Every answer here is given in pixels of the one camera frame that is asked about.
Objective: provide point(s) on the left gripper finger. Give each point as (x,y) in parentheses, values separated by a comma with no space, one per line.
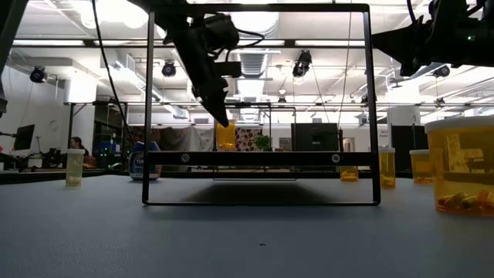
(216,104)

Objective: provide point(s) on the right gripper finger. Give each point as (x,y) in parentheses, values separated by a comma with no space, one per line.
(401,40)

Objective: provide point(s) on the medium orange pill bottle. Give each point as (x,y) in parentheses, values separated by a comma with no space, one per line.
(420,168)
(349,174)
(225,137)

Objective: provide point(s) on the blue-capped antacid bottle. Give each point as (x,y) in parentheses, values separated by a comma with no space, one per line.
(136,164)

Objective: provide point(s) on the large orange pill bottle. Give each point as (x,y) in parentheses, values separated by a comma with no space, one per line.
(459,166)

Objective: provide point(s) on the small orange pill bottle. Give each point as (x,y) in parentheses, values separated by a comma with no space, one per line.
(388,170)

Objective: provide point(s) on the small clear pill bottle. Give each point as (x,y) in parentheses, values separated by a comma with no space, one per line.
(74,170)

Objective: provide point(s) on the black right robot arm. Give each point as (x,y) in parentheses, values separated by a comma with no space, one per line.
(482,34)

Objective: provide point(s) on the black ceiling spotlight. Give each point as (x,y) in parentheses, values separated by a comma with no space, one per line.
(302,63)
(168,68)
(441,71)
(38,74)

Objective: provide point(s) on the floral pattern panel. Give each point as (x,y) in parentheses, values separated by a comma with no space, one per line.
(245,140)

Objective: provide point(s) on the grey tarp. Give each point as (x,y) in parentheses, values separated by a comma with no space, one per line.
(185,139)

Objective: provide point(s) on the small leafy green plant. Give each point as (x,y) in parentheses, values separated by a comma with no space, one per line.
(263,143)

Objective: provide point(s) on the black room partition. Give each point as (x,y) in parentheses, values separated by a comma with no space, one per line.
(401,143)

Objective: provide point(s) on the black cabinet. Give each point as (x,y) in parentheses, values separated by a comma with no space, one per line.
(314,137)

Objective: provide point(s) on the person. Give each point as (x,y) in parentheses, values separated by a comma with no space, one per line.
(77,143)

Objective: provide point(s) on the black metal stand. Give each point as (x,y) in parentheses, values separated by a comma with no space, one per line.
(71,123)

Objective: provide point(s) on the dark blue table mat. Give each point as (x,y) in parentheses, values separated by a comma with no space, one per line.
(116,239)

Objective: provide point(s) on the black computer monitor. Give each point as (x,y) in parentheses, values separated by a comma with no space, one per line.
(24,137)

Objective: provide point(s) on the silver ventilation duct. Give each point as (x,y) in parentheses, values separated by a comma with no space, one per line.
(252,63)

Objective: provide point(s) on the wooden shelf with black frame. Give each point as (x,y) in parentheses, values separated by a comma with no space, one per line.
(262,158)

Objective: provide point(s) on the black metal rig frame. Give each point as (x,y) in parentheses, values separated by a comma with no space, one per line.
(34,177)

